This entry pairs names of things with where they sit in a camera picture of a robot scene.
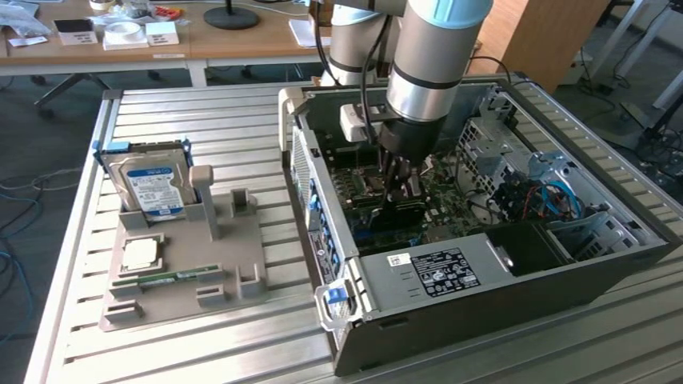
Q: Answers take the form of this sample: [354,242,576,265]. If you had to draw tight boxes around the crumpled plastic bag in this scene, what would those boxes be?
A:
[0,2,53,37]

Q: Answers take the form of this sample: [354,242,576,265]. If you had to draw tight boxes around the small white box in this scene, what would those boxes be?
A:
[144,21,179,47]

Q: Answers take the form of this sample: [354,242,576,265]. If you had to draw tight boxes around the clear bag of parts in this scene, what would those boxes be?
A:
[88,2,156,25]

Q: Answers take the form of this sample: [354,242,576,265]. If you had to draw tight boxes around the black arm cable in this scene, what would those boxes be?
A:
[314,0,394,151]

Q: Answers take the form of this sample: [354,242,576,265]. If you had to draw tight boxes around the orange wire bundle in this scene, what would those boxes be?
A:
[524,186,542,219]

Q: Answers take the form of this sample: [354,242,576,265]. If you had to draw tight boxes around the perforated silver disk bay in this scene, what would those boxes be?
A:
[456,115,540,189]

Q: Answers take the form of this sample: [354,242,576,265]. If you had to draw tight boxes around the grey power supply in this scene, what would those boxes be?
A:
[355,234,515,318]

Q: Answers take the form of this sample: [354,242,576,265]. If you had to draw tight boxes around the graphics card with black cooler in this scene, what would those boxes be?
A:
[367,195,430,238]

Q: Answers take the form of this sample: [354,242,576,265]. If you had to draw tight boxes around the black wire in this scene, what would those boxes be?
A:
[462,190,508,225]

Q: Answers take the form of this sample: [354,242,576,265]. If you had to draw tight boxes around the flat white box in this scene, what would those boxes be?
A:
[100,34,151,52]

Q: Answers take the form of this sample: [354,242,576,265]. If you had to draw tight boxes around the blue floor cable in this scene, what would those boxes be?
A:
[0,191,43,346]

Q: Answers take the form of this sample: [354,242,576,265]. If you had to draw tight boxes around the white tape roll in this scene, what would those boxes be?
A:
[104,22,143,42]

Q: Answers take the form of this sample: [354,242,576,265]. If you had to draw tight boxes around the green motherboard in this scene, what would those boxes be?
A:
[319,146,506,257]

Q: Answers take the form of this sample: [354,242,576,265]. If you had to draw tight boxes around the small cardboard box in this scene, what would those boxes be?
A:
[307,0,336,28]

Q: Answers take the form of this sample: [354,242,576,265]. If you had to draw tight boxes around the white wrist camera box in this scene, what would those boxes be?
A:
[339,102,400,144]

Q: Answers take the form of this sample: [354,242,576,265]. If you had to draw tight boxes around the blue disk wire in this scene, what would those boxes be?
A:
[538,180,584,220]

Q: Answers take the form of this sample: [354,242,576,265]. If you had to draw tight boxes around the white table frame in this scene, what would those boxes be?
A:
[584,0,683,109]

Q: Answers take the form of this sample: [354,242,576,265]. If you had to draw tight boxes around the white paper stack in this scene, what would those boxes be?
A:
[287,18,334,50]

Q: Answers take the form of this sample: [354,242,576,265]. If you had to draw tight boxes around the CPU socket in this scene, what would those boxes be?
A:
[358,166,394,198]

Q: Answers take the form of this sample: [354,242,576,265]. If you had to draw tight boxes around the hard disk with blue bracket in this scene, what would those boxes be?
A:
[92,138,195,223]

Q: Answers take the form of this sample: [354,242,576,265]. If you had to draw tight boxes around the white paper card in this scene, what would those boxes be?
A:
[7,35,49,48]

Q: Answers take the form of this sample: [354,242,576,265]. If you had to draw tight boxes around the black label sticker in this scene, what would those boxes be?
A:
[307,230,331,281]

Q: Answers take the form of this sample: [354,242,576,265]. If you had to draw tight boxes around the open black PC case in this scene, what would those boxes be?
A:
[276,70,683,378]

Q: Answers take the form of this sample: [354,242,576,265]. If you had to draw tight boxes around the wooden desk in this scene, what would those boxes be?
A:
[0,0,194,87]
[190,0,484,87]

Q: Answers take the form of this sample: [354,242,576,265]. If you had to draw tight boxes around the silver drive bracket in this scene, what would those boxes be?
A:
[544,210,642,265]

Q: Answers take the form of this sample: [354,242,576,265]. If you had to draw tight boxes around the green RAM stick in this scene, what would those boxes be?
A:
[109,262,222,287]
[351,196,430,214]

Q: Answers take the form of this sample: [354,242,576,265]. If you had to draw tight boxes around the white floor cable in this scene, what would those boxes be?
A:
[0,166,83,192]

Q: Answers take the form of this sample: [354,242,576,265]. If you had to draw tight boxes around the silver CPU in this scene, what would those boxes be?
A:
[120,238,163,274]

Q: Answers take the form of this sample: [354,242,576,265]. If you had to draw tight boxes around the black round lamp base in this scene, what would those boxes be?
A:
[202,0,263,30]

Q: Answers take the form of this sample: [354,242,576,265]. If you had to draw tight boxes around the grey parts rack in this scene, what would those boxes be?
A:
[99,162,270,334]

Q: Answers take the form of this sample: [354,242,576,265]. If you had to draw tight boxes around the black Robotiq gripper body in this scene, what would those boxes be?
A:
[376,115,446,163]

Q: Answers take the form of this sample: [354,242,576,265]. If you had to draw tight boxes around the black and white box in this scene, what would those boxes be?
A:
[53,18,99,46]

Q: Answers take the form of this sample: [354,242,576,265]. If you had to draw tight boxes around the grey wheeled desk leg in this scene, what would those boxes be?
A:
[32,71,111,120]

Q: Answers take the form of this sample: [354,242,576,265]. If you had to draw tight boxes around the black plastic shroud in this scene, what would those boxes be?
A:
[486,222,576,278]

